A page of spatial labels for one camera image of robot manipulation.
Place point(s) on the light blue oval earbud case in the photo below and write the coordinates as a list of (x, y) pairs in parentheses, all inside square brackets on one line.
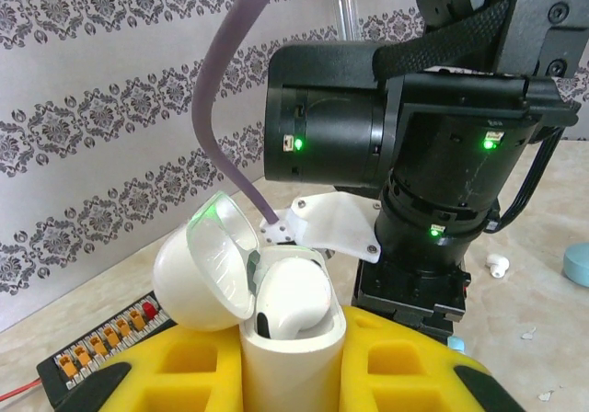
[(577, 265)]

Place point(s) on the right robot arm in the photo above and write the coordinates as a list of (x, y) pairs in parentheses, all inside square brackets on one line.
[(529, 16)]

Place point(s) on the small white round earbud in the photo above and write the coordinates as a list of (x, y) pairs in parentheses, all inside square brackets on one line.
[(498, 262)]

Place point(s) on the black charging board orange connectors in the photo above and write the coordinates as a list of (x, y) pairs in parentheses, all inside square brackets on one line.
[(92, 352)]

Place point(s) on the white square earbud case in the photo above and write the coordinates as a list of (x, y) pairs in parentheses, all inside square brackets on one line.
[(294, 370)]

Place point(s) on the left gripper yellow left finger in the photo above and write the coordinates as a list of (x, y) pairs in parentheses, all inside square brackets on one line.
[(230, 370)]

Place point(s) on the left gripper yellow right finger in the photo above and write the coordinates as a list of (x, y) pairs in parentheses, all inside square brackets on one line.
[(354, 375)]

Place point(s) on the white stem earbud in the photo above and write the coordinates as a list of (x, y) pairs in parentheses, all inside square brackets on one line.
[(294, 292)]

